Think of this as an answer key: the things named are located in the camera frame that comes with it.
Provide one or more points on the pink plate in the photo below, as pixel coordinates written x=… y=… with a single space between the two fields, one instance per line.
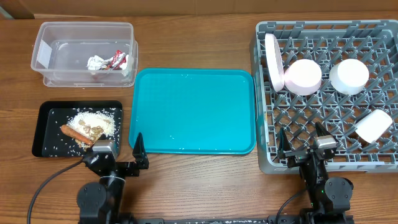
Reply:
x=274 y=62

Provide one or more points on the black tray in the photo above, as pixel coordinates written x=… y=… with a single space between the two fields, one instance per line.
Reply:
x=49 y=141

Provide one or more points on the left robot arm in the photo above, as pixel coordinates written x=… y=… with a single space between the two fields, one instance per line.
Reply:
x=100 y=202

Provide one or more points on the grey dishwasher rack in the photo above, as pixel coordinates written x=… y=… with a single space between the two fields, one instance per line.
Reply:
x=328 y=43

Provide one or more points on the white cup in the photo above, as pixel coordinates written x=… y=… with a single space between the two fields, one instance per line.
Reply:
x=373 y=126

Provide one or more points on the pink bowl with food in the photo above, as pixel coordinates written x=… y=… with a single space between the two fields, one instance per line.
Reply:
x=303 y=77

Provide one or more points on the foil ball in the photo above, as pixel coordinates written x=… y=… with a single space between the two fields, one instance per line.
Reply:
x=98 y=63

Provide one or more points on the orange carrot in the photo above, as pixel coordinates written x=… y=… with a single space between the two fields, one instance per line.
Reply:
x=76 y=135

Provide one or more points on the teal serving tray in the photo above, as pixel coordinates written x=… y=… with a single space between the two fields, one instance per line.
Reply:
x=194 y=111

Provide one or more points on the white bowl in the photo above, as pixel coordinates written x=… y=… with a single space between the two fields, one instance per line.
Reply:
x=349 y=76

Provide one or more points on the red snack wrapper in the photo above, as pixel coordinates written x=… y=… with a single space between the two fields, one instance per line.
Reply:
x=118 y=59

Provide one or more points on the pile of rice and food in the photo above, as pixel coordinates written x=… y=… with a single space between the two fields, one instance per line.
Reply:
x=93 y=125

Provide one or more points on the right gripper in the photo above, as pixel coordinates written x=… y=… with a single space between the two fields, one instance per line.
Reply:
x=296 y=157

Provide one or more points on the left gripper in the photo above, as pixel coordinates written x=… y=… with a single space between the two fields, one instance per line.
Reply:
x=132 y=169

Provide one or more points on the white tissue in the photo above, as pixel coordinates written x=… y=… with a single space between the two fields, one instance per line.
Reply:
x=128 y=65

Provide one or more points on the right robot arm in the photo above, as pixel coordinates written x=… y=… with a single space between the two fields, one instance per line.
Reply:
x=329 y=197

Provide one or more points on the clear plastic bin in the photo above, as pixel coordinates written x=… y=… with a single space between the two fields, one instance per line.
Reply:
x=62 y=50

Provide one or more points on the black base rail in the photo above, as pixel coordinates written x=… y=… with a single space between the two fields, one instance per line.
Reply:
x=268 y=220

